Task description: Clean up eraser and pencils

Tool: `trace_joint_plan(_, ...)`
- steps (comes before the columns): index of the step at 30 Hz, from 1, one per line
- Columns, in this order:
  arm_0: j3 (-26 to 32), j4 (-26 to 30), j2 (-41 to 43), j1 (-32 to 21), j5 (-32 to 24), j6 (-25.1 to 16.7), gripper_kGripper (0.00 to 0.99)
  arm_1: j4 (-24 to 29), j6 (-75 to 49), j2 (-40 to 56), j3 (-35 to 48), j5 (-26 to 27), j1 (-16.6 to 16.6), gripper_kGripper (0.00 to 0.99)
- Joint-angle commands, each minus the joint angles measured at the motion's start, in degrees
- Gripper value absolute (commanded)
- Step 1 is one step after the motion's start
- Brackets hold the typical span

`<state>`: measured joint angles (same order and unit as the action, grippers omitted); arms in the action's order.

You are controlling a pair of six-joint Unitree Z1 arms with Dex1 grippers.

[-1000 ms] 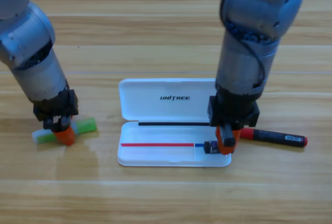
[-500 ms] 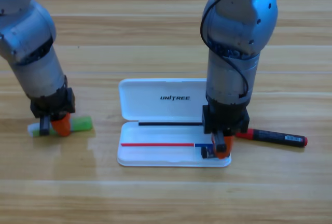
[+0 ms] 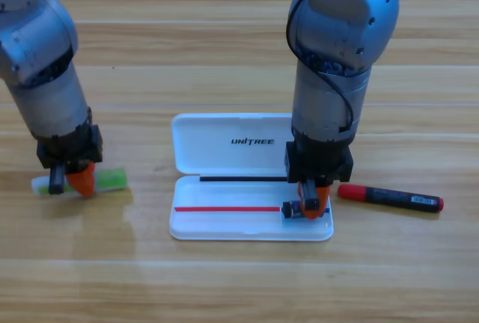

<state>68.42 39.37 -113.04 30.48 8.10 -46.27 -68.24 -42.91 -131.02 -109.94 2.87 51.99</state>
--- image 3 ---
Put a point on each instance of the small black eraser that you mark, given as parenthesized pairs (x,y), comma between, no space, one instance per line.
(290,209)

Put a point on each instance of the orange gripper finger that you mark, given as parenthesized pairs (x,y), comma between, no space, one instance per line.
(300,190)
(316,214)
(84,182)

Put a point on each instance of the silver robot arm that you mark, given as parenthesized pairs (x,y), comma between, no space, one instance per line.
(41,76)
(337,24)

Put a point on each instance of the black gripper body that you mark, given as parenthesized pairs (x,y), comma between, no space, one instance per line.
(71,151)
(322,162)

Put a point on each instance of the white Unitree pencil case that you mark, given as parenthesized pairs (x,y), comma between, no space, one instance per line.
(224,158)

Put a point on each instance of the red black marker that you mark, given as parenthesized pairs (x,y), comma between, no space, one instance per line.
(389,197)

